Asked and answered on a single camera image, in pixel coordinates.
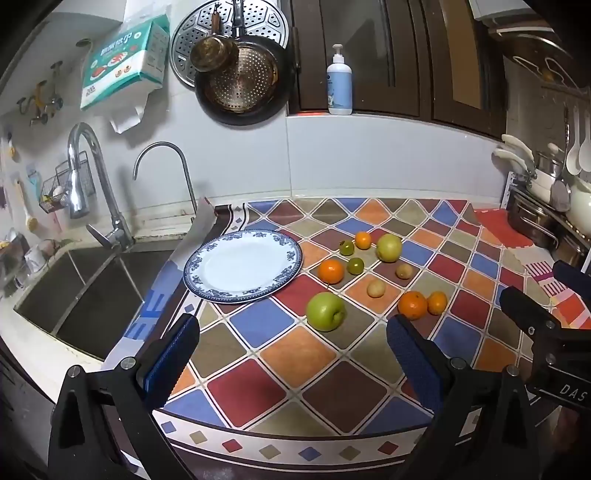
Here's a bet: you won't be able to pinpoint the steel kitchen sink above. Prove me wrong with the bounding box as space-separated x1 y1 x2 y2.
11 244 185 363

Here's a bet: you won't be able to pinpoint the round perforated steamer plate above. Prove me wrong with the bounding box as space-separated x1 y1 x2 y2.
169 0 291 88

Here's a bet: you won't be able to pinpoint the colourful checkered table mat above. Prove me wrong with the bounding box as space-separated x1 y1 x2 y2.
99 198 591 467

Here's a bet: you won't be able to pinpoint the white hanging paper sheet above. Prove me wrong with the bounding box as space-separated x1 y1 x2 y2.
109 83 158 134

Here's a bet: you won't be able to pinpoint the large orange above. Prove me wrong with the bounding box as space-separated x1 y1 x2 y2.
398 291 428 321

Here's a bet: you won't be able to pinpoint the white ladle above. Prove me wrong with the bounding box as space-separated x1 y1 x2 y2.
566 104 583 177

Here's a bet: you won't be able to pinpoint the steel pot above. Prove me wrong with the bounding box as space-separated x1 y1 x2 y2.
533 143 566 178

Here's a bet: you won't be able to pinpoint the thin gooseneck faucet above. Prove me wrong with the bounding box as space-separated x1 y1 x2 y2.
133 141 200 227

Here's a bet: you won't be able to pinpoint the green apple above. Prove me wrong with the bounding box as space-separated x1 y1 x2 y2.
306 292 347 332

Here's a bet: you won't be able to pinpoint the chrome kitchen faucet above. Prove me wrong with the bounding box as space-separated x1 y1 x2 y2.
67 122 136 252

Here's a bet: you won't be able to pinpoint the yellow-green apple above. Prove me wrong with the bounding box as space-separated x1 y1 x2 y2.
375 233 403 263

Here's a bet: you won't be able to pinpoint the steel rectangular tray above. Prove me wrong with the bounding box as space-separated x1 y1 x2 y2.
505 187 561 252

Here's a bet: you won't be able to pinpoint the wooden handled dish brush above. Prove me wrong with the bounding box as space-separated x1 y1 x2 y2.
16 178 40 232

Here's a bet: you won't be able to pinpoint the white cup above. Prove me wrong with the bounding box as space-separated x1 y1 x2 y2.
23 247 47 278

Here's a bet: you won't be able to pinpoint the dark wooden cabinet doors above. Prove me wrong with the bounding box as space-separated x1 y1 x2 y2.
286 0 509 139

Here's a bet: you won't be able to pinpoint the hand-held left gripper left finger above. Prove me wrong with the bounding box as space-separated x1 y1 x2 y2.
48 313 201 480

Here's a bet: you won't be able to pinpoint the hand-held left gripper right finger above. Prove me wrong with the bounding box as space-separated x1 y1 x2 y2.
386 315 555 480

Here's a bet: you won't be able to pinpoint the white spoon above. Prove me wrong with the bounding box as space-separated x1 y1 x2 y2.
578 111 591 171

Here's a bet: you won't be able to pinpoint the blue patterned white plate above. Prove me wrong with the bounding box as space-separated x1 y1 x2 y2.
184 229 303 304

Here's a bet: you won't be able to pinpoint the brass wall taps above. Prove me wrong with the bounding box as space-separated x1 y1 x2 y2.
17 62 65 126

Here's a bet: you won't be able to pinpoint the red patterned mat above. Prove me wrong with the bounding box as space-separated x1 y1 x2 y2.
473 208 591 330

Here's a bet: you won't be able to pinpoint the medium orange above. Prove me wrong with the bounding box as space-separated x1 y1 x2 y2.
318 259 345 284

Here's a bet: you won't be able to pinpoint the black frying pan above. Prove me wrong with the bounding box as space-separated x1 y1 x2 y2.
194 0 293 126

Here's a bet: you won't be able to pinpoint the black wire basket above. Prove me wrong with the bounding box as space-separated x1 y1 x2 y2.
38 151 97 214

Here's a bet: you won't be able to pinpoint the copper perforated strainer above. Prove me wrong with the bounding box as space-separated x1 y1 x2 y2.
203 44 280 112

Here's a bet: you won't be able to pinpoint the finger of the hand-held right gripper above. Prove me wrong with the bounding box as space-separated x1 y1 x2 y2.
553 260 591 298
499 286 591 370

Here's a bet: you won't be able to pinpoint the white pan handle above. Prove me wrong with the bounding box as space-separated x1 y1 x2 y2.
501 134 536 160
492 148 539 181

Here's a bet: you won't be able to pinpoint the teal tissue pack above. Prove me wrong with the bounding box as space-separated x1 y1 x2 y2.
80 14 171 112

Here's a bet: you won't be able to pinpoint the white blue pump bottle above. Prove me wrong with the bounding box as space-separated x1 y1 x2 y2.
326 44 353 116

